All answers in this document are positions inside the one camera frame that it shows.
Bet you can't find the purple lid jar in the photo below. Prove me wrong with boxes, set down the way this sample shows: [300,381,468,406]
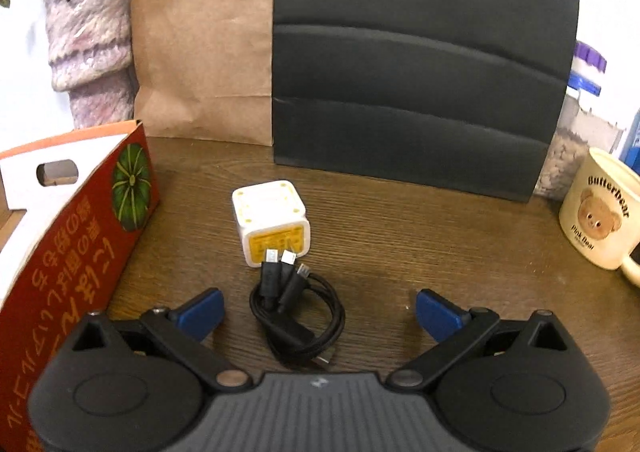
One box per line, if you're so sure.
[570,40,607,97]

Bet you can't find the brown paper bag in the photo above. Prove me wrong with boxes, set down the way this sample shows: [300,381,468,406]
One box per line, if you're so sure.
[131,0,278,147]

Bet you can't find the white cube charger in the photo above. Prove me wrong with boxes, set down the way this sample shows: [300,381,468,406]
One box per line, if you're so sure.
[231,180,311,269]

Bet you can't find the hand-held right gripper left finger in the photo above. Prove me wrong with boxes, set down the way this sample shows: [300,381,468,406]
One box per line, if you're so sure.
[70,288,253,395]

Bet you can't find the blue box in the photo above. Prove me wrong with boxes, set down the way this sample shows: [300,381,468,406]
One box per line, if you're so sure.
[617,106,640,165]

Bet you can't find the black paper bag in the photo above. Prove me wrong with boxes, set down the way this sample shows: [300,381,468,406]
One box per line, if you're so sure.
[271,0,581,203]

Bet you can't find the orange cardboard box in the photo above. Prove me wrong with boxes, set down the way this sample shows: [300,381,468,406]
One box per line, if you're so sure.
[0,119,162,452]

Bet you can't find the clear oats container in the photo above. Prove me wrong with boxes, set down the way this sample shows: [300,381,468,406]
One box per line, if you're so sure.
[532,92,626,200]

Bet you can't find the cream bear mug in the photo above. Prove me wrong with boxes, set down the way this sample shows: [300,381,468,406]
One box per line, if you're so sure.
[558,147,640,289]

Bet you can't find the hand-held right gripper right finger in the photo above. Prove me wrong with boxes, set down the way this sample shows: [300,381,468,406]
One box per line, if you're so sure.
[387,289,568,393]

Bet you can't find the black cable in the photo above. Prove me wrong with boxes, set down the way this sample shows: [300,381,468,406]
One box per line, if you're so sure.
[249,248,347,373]

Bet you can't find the pink grey textured vase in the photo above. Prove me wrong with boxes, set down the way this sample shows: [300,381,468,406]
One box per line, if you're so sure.
[42,0,138,130]

